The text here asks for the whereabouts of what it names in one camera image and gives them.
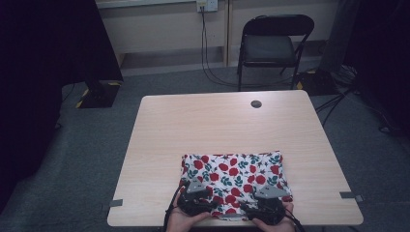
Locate person's right hand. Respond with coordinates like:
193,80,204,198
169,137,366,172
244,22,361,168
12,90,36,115
250,201,296,232

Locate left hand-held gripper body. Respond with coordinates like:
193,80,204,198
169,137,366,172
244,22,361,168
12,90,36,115
176,179,214,218

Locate beige wall counter unit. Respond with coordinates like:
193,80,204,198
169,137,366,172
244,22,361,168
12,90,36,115
95,0,339,77

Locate person's left hand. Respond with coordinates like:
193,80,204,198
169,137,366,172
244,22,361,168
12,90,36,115
165,192,211,232

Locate coiled floor cables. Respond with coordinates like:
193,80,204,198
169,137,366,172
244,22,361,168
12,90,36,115
332,64,360,88

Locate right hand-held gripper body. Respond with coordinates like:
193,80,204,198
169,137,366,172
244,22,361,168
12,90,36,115
249,184,290,226

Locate white wall outlet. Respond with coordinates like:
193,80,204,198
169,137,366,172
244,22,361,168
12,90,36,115
196,0,220,14

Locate black floor box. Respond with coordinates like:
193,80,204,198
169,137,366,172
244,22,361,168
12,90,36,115
294,69,339,97

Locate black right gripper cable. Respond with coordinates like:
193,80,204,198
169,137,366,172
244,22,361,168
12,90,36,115
283,212,306,232

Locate large black curtain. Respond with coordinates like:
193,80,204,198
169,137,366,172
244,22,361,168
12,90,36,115
0,0,124,214

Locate white rose print shirt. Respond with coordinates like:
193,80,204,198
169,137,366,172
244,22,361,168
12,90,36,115
179,150,294,222

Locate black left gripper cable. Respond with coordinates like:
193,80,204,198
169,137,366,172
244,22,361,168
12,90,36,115
161,186,182,232

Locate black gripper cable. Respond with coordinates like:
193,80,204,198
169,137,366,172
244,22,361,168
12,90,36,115
161,186,182,232
283,212,306,232

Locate black folding chair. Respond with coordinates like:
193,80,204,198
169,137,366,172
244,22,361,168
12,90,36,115
236,14,315,92

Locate black stand base yellow tape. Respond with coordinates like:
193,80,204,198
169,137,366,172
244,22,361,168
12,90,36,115
76,80,122,109

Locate grey curtain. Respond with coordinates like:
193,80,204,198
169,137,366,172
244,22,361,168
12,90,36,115
317,0,356,73

